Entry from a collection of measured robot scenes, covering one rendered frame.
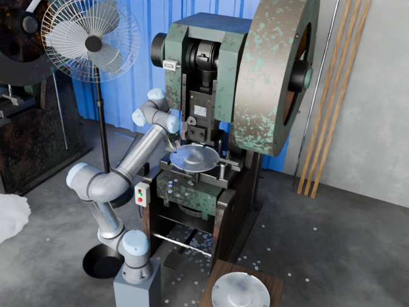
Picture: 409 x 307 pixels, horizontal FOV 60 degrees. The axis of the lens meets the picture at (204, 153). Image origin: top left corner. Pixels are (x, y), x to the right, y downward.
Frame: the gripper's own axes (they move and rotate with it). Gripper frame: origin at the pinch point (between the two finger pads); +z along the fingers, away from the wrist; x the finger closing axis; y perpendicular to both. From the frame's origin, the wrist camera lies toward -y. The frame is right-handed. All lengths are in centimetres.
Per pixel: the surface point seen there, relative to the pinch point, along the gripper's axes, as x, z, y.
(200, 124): 19.4, 1.6, -11.4
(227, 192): 16.9, 36.7, 11.3
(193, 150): 11.7, 20.2, -17.2
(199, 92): 24.2, -16.4, -12.7
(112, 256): -64, 77, -23
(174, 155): -0.1, 16.2, -14.8
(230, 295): -9, 56, 56
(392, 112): 169, 71, -16
